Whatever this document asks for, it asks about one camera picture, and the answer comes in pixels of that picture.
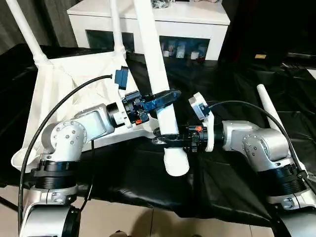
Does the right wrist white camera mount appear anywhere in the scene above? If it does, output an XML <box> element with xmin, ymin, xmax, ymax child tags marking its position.
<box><xmin>188</xmin><ymin>92</ymin><xmax>215</xmax><ymax>153</ymax></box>

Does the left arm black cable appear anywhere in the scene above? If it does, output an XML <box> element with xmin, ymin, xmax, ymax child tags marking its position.
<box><xmin>17</xmin><ymin>74</ymin><xmax>115</xmax><ymax>237</ymax></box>

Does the black mat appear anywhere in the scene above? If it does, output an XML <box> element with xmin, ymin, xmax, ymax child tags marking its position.
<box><xmin>0</xmin><ymin>44</ymin><xmax>316</xmax><ymax>227</ymax></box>

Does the white plastic table top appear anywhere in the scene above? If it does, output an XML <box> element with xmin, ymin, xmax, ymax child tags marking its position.
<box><xmin>11</xmin><ymin>50</ymin><xmax>164</xmax><ymax>173</ymax></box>

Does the black stand leg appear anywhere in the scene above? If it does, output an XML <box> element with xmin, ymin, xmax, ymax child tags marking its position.
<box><xmin>0</xmin><ymin>197</ymin><xmax>20</xmax><ymax>212</ymax></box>

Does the white plastic table leg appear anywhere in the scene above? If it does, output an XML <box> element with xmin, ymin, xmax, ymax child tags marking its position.
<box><xmin>133</xmin><ymin>0</ymin><xmax>190</xmax><ymax>177</ymax></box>
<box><xmin>108</xmin><ymin>0</ymin><xmax>128</xmax><ymax>60</ymax></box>
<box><xmin>5</xmin><ymin>0</ymin><xmax>50</xmax><ymax>67</ymax></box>
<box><xmin>256</xmin><ymin>83</ymin><xmax>285</xmax><ymax>131</ymax></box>

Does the grey curtain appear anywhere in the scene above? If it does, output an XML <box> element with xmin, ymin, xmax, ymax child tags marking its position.
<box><xmin>0</xmin><ymin>0</ymin><xmax>78</xmax><ymax>55</ymax></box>

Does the white cabinet with glass doors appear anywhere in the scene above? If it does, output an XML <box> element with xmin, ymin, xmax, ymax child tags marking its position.
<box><xmin>67</xmin><ymin>0</ymin><xmax>231</xmax><ymax>61</ymax></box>

